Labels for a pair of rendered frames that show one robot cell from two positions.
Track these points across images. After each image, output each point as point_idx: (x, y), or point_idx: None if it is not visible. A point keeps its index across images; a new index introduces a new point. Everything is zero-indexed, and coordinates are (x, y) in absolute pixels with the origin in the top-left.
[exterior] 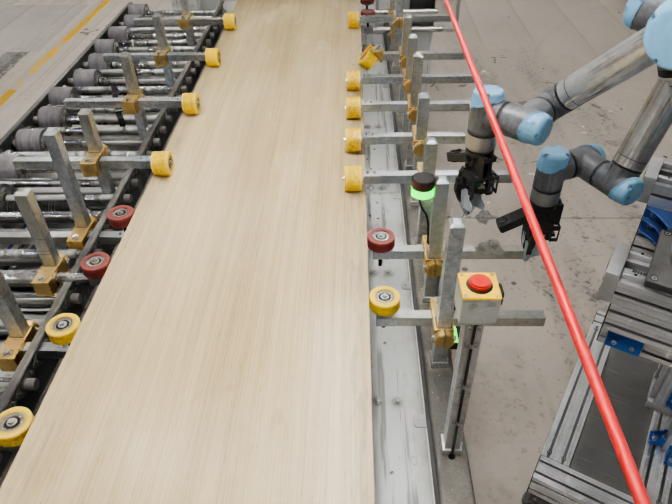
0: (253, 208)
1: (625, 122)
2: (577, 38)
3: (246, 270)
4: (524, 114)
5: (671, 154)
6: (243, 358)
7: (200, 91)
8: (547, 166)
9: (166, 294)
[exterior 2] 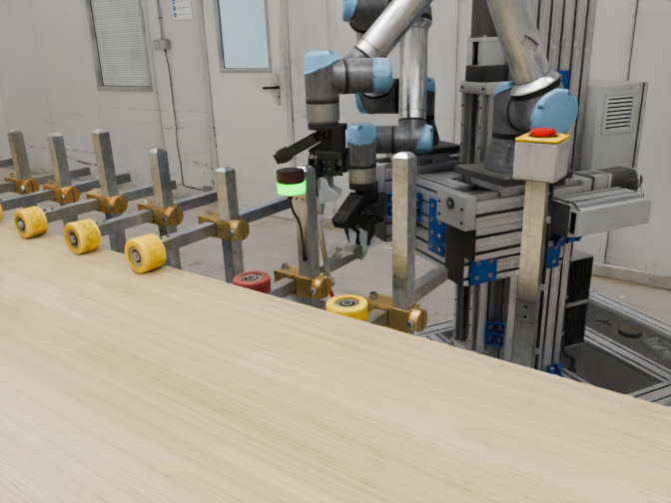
0: (43, 333)
1: (188, 249)
2: (79, 215)
3: (155, 374)
4: (369, 60)
5: (244, 253)
6: (329, 430)
7: None
8: (365, 137)
9: (73, 469)
